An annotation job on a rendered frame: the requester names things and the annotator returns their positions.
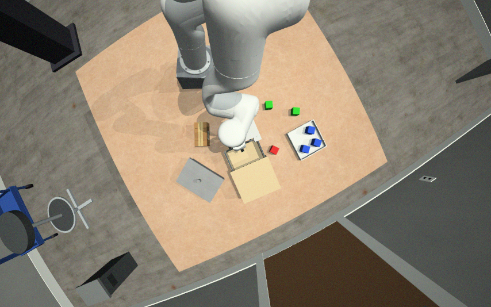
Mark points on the green block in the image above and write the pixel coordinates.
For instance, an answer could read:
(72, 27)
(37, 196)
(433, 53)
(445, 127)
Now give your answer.
(295, 111)
(268, 105)

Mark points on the brown cardboard box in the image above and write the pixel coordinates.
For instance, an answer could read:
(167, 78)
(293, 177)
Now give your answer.
(201, 134)

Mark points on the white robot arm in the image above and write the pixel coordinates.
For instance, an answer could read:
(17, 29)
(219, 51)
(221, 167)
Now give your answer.
(237, 32)

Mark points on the red block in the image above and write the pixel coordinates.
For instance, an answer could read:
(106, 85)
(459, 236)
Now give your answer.
(273, 150)

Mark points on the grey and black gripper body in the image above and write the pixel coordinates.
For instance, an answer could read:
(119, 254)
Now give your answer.
(240, 147)

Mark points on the blue block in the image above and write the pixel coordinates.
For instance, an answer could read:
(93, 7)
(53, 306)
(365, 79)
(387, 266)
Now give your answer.
(304, 149)
(316, 142)
(310, 130)

